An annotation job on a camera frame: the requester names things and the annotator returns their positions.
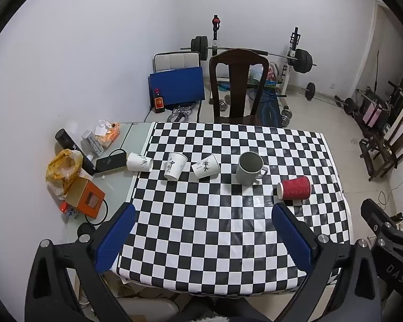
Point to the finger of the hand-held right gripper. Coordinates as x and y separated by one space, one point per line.
376 216

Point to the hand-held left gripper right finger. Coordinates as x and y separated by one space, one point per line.
292 238

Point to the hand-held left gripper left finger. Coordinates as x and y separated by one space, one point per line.
116 238

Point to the red ribbed paper cup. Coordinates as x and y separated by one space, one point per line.
297 187

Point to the white paper cup bamboo print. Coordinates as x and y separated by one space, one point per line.
206 167
137 162

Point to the white paper cup black calligraphy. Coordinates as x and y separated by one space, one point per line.
174 169

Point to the black round puck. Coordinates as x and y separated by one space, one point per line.
85 229

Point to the orange cardboard box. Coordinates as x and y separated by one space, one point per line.
84 196

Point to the small red item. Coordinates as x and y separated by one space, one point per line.
63 207

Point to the black power bank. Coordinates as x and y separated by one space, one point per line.
110 162

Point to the grey ceramic mug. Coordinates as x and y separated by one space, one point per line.
247 176

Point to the yellow plastic bag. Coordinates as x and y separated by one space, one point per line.
62 171

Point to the black white checkered tablecloth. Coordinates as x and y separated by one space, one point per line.
205 224

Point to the silver metal box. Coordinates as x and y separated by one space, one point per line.
91 142

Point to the pink black exercise machine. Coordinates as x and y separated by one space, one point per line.
372 112

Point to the orange tissue pack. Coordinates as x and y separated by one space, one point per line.
109 134

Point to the black cylinder bottle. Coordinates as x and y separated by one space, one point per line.
70 144

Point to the chrome dumbbell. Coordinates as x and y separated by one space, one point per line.
287 115
224 103

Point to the dark bottle red label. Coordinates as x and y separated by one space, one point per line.
159 104

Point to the short barbell black plates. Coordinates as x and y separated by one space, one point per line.
310 91

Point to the blue folder board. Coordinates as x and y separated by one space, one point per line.
178 87

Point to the dark wooden dining chair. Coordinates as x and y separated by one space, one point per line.
237 84

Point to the plastic bags pile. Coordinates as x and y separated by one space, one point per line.
270 73

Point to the white padded chair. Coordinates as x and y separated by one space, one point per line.
176 61

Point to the white barbell rack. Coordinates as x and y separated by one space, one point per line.
293 45

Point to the long barbell black plates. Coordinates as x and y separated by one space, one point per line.
199 47

